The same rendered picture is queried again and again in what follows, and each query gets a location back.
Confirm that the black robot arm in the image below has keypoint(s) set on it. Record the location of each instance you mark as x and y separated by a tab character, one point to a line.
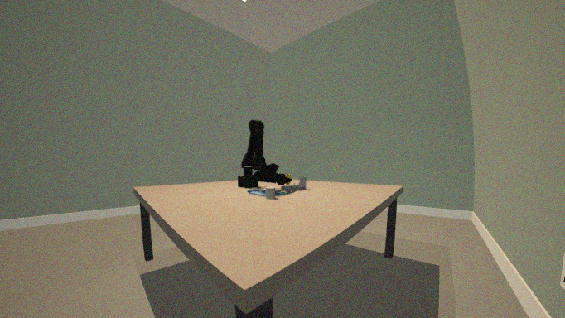
254	156

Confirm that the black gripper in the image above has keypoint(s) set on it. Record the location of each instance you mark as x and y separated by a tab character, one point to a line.
279	178

